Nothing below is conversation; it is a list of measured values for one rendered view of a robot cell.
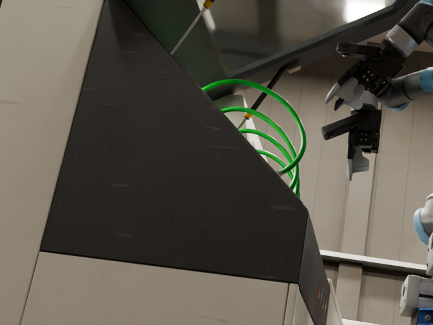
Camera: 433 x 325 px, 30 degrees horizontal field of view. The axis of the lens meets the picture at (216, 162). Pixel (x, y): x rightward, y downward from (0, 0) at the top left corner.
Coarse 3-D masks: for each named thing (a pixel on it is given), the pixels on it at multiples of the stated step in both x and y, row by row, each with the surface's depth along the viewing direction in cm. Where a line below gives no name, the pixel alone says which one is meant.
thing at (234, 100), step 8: (232, 96) 264; (240, 96) 263; (216, 104) 264; (224, 104) 263; (232, 104) 263; (240, 104) 262; (232, 112) 262; (240, 112) 261; (232, 120) 261; (240, 120) 260; (248, 120) 268; (240, 128) 259; (248, 136) 262; (256, 136) 288; (256, 144) 284; (328, 312) 233; (336, 312) 260; (328, 320) 235; (336, 320) 263
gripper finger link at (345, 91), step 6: (354, 78) 198; (336, 84) 197; (348, 84) 198; (354, 84) 197; (336, 90) 197; (342, 90) 197; (348, 90) 197; (330, 96) 198; (342, 96) 197; (348, 96) 197; (354, 96) 196
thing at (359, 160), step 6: (354, 150) 222; (360, 150) 221; (354, 156) 221; (360, 156) 221; (348, 162) 220; (354, 162) 220; (360, 162) 220; (366, 162) 220; (348, 168) 220; (348, 174) 220
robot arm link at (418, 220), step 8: (432, 200) 242; (424, 208) 244; (432, 208) 240; (416, 216) 244; (424, 216) 241; (432, 216) 239; (416, 224) 242; (424, 224) 240; (432, 224) 238; (416, 232) 243; (424, 232) 240; (424, 240) 242
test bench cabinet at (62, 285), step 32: (64, 256) 177; (32, 288) 176; (64, 288) 175; (96, 288) 173; (128, 288) 172; (160, 288) 170; (192, 288) 169; (224, 288) 168; (256, 288) 166; (288, 288) 165; (32, 320) 173; (64, 320) 172; (96, 320) 170; (128, 320) 169; (160, 320) 168; (192, 320) 166; (224, 320) 165; (256, 320) 164; (288, 320) 162
